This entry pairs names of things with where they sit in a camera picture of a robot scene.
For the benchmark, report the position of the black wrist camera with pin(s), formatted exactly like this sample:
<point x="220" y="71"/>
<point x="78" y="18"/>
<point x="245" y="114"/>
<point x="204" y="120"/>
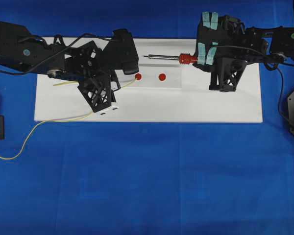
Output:
<point x="227" y="74"/>
<point x="97" y="93"/>

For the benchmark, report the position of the white foam board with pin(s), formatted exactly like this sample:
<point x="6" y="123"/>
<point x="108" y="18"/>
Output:
<point x="184" y="96"/>

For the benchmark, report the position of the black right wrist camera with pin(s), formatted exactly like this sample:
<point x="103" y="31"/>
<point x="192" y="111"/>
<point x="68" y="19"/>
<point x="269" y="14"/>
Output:
<point x="227" y="74"/>

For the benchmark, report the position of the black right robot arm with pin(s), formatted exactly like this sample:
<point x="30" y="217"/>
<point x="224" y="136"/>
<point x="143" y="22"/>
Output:
<point x="267" y="46"/>

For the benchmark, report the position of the blue table mat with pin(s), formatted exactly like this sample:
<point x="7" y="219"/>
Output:
<point x="146" y="178"/>

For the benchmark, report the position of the middle red dot mark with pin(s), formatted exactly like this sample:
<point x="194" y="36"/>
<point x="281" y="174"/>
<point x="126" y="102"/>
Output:
<point x="138" y="76"/>

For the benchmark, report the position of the red dot mark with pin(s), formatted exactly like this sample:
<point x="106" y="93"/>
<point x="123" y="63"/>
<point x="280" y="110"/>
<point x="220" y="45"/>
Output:
<point x="162" y="77"/>
<point x="138" y="76"/>

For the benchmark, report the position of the right red dot mark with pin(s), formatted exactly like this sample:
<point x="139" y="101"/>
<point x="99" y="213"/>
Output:
<point x="162" y="77"/>

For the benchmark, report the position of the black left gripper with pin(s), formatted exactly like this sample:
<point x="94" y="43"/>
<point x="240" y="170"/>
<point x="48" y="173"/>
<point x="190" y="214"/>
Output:
<point x="89" y="60"/>

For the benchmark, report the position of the red handled soldering iron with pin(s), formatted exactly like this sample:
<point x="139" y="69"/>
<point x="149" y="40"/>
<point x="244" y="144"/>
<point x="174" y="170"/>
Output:
<point x="183" y="58"/>

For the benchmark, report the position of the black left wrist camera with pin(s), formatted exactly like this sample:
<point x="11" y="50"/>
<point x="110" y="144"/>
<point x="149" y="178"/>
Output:
<point x="97" y="93"/>

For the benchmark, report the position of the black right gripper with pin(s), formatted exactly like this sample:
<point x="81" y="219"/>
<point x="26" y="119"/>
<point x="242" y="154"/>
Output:
<point x="232" y="30"/>

